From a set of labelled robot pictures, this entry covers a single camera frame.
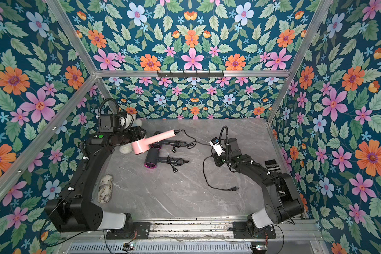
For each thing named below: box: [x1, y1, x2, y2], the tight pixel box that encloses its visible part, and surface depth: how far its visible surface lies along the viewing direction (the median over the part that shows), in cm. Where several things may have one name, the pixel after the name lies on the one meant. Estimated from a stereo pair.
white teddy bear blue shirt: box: [119, 112, 147, 154], surface depth 71 cm
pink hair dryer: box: [131, 129, 178, 156], surface depth 76 cm
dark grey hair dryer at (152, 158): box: [143, 148, 189, 169], surface depth 95 cm
